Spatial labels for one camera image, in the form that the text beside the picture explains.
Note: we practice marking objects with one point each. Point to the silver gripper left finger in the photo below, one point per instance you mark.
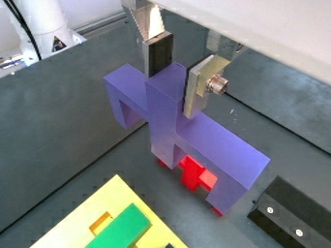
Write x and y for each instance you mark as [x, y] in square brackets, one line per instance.
[156, 40]

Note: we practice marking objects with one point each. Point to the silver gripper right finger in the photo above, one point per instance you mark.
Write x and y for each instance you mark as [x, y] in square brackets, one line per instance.
[205, 78]

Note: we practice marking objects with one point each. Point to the purple m-shaped block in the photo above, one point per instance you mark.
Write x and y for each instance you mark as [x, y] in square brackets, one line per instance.
[154, 99]

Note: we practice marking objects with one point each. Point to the yellow white slotted board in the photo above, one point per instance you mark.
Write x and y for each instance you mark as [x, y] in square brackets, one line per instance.
[81, 226]

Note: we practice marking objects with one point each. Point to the red m-shaped block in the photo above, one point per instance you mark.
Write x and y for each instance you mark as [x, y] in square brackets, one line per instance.
[196, 175]

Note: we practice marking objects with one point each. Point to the green rectangular block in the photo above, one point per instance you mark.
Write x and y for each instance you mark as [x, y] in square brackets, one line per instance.
[124, 231]

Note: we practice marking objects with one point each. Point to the black angle bracket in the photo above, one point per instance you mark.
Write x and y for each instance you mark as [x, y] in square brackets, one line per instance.
[292, 217]

